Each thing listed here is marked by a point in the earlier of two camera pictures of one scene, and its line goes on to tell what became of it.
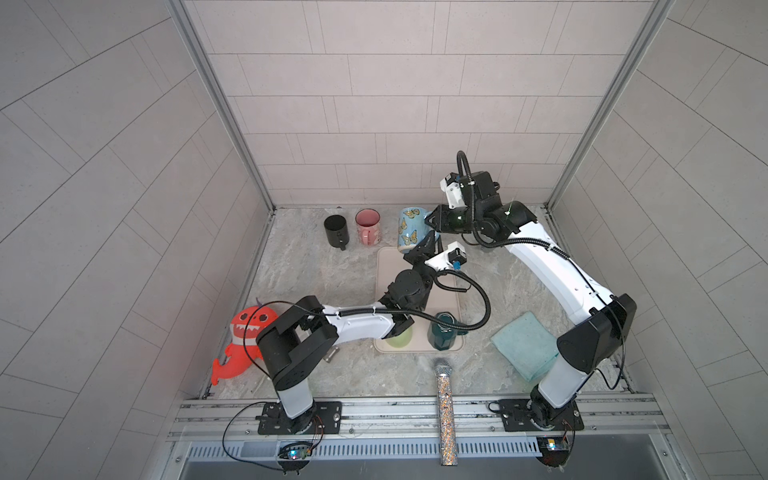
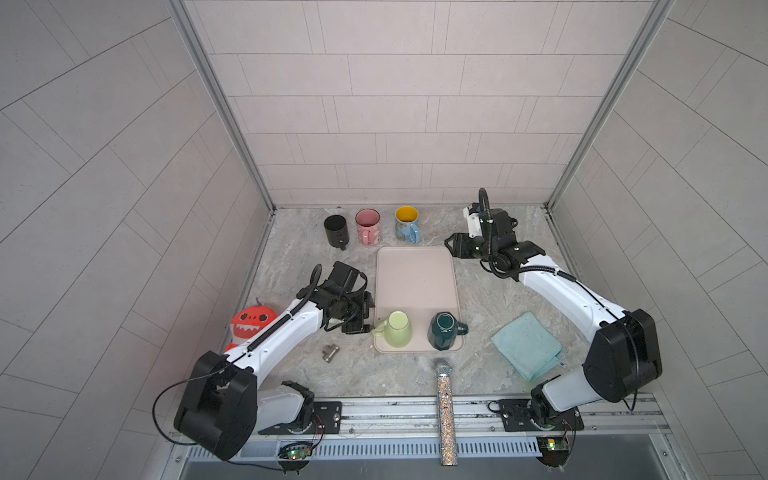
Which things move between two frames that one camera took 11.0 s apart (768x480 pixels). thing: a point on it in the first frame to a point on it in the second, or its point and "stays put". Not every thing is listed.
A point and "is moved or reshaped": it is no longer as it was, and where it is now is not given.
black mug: [337, 230] stays put
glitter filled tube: [448, 447] stays put
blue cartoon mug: [413, 229] is moved or reshaped
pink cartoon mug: [368, 226] stays put
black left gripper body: [416, 277] to [353, 308]
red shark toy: [244, 349] stays put
